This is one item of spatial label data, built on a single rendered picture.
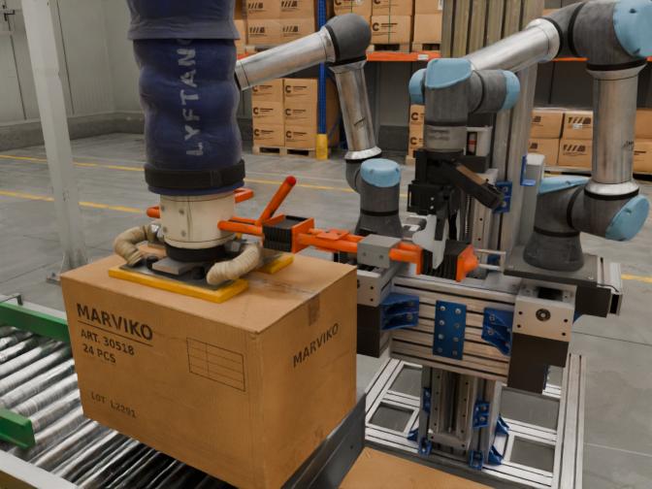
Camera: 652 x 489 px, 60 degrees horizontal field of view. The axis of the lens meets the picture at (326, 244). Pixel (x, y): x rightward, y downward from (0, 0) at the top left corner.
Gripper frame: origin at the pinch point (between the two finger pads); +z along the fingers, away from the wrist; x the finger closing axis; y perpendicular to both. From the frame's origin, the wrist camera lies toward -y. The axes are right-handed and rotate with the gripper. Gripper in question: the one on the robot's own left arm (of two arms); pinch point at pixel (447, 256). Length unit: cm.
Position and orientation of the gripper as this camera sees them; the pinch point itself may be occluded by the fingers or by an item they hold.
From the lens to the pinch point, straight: 107.6
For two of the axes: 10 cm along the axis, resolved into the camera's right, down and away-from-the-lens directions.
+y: -8.7, -1.5, 4.6
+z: 0.0, 9.5, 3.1
